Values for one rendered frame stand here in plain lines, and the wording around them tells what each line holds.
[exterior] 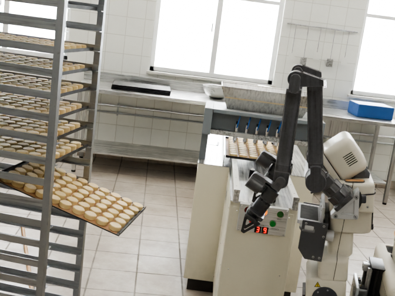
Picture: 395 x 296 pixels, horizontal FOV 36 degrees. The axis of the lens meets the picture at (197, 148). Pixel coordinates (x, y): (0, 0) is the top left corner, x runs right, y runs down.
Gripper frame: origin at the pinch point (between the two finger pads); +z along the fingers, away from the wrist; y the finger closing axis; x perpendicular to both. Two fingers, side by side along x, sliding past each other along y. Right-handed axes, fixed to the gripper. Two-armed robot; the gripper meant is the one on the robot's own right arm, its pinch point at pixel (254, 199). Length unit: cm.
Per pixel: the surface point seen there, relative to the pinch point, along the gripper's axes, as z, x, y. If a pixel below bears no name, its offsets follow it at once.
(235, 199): 10.2, -6.2, -16.2
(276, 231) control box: 12.3, 19.4, -19.5
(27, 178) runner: 37, -83, 43
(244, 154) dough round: 6, -14, -91
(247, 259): 33.7, 16.4, -20.9
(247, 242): 26.5, 11.4, -20.6
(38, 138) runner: 20, -88, 43
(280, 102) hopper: -32, -14, -95
